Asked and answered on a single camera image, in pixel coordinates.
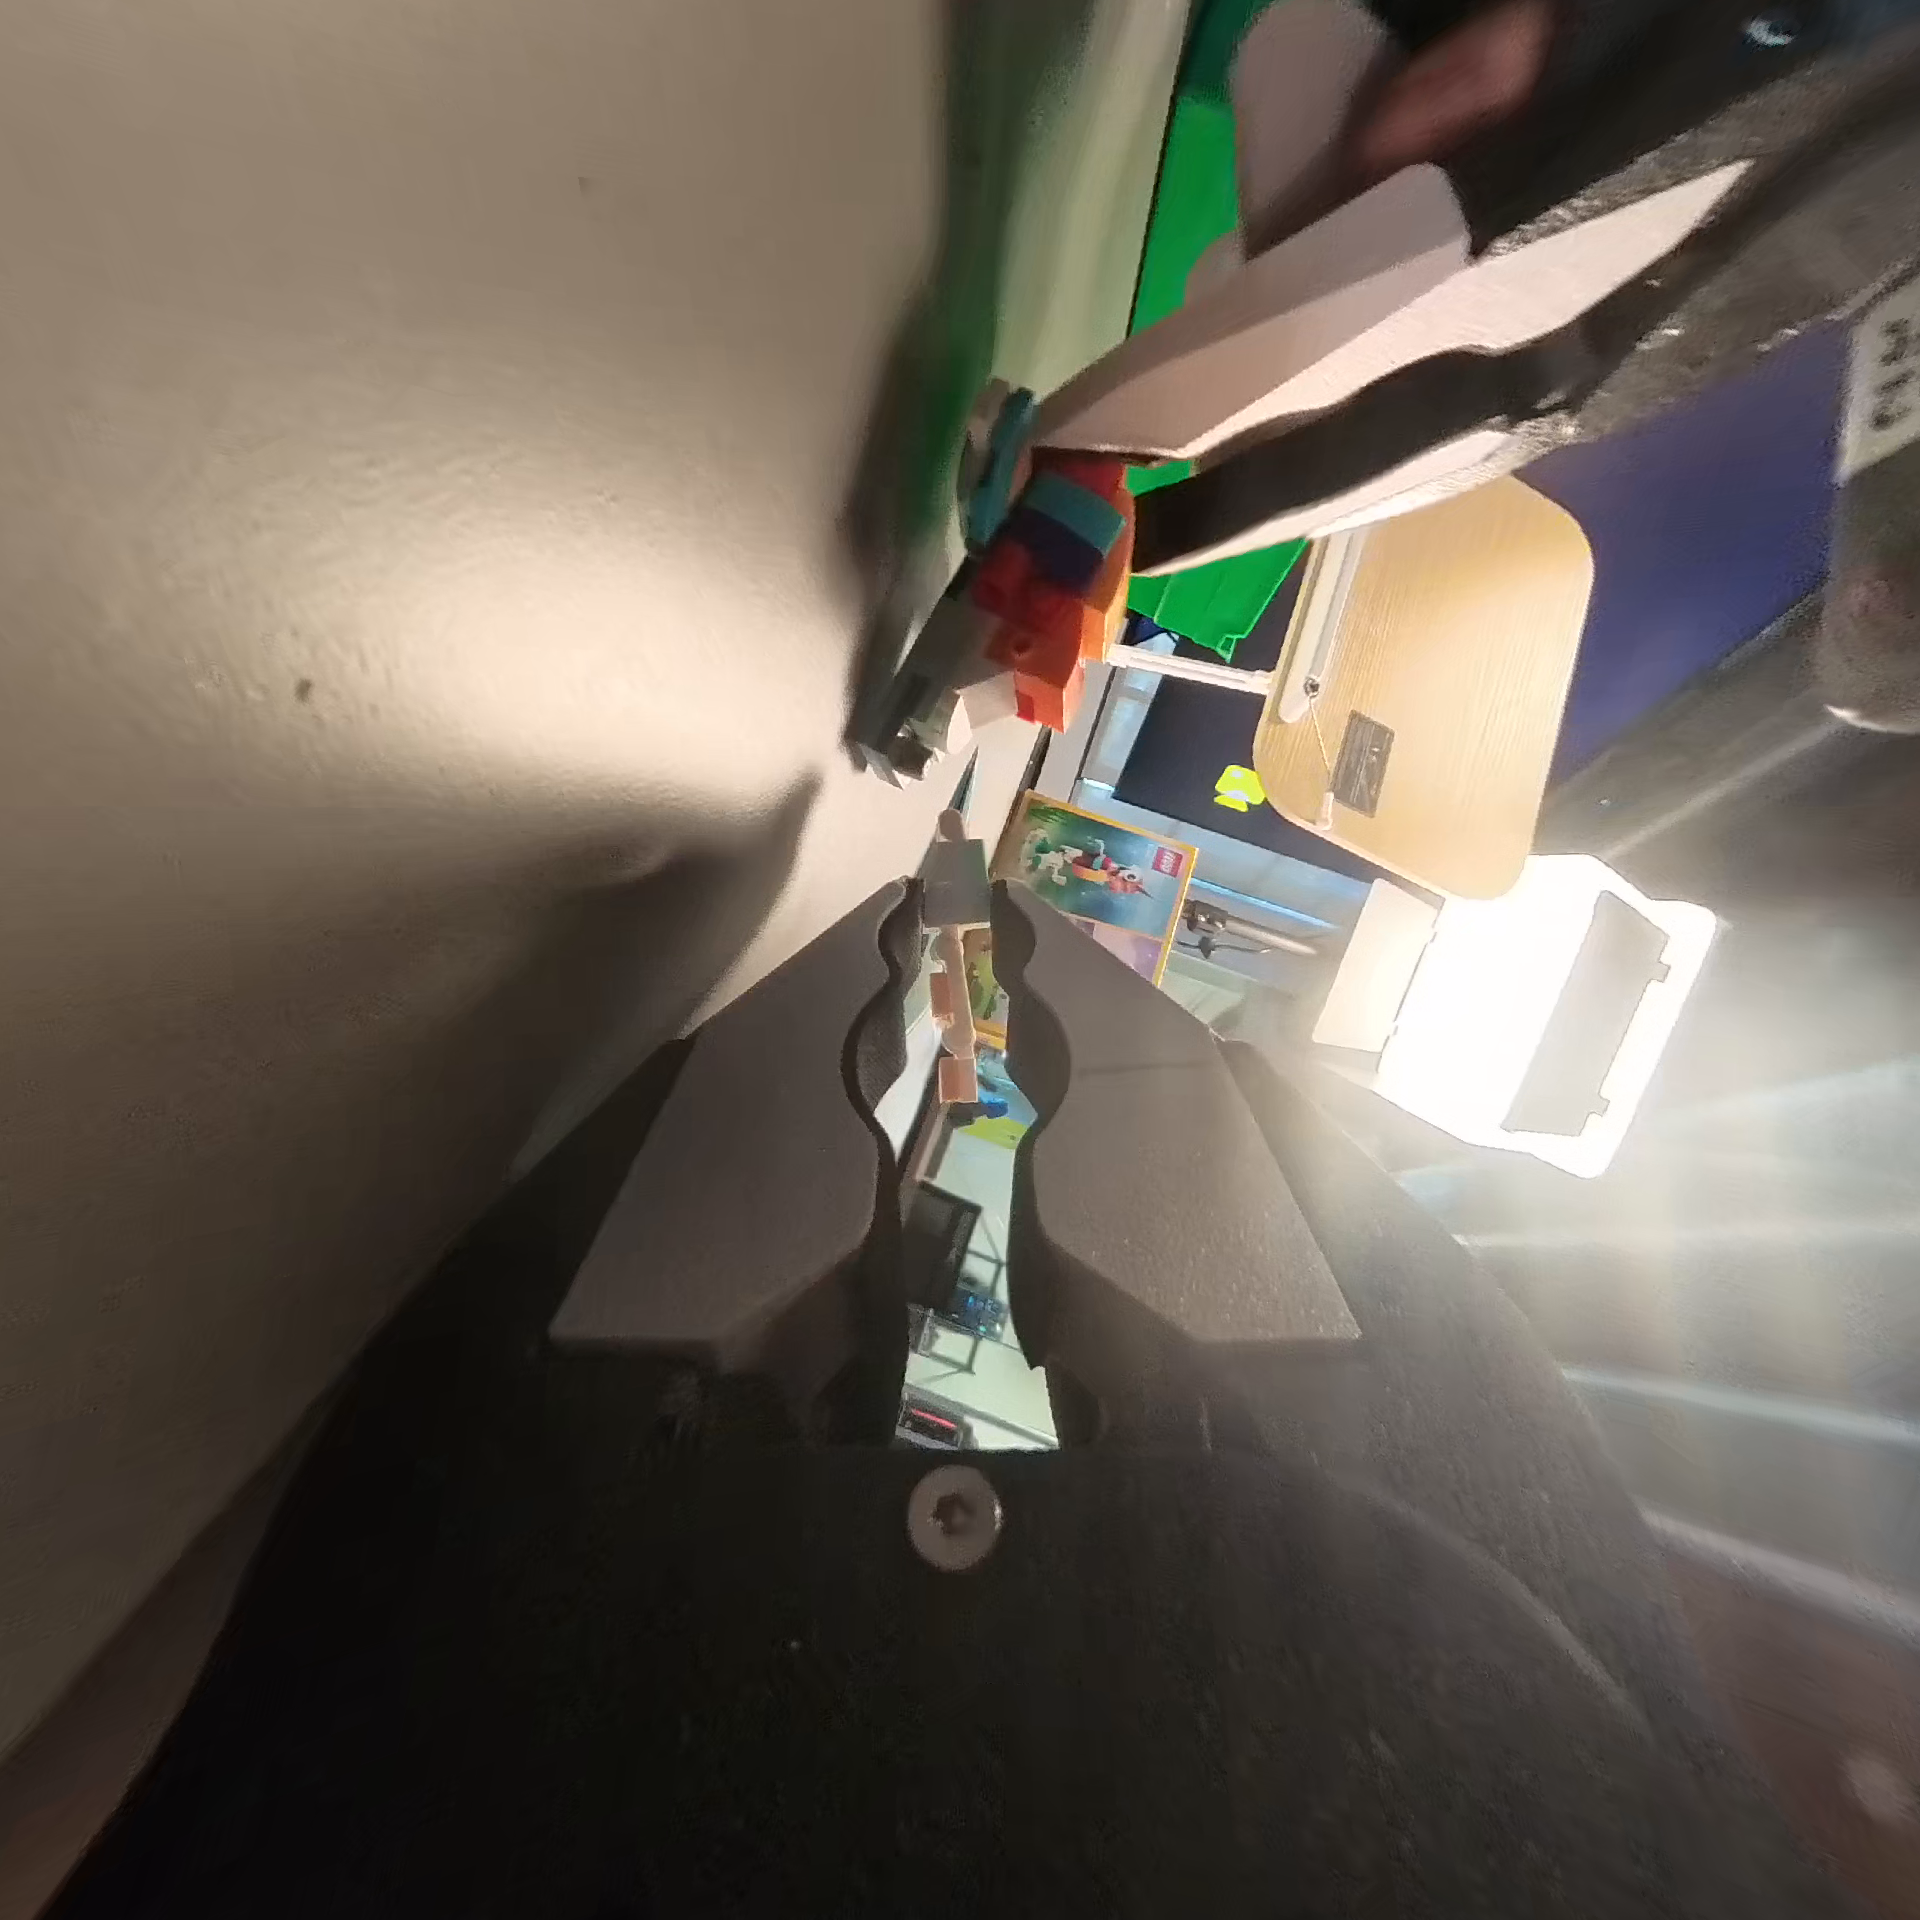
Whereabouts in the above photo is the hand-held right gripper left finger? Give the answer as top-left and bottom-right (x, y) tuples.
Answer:
(547, 876), (913, 1357)

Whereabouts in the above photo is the yellow lego box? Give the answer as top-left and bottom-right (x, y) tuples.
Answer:
(987, 788), (1201, 989)

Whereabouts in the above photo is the wooden board with label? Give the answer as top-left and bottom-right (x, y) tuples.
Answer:
(1251, 477), (1596, 904)

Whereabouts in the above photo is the cream orange lego piece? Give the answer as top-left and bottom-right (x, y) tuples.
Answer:
(913, 807), (1003, 1116)

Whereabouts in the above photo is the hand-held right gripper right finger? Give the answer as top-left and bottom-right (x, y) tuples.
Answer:
(987, 882), (1362, 1374)

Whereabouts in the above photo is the green plastic bin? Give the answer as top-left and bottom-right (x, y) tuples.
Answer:
(1123, 0), (1311, 666)

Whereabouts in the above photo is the rectangular ceiling light panel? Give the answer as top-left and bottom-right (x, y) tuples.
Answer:
(1309, 853), (1722, 1182)

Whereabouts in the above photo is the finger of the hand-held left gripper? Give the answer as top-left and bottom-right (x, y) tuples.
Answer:
(1146, 432), (1521, 582)
(1032, 157), (1759, 580)

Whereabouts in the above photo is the colourful lego build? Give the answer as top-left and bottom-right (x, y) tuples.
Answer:
(844, 383), (1139, 793)

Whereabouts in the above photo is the person's left hand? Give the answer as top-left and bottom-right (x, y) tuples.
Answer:
(1368, 4), (1558, 149)

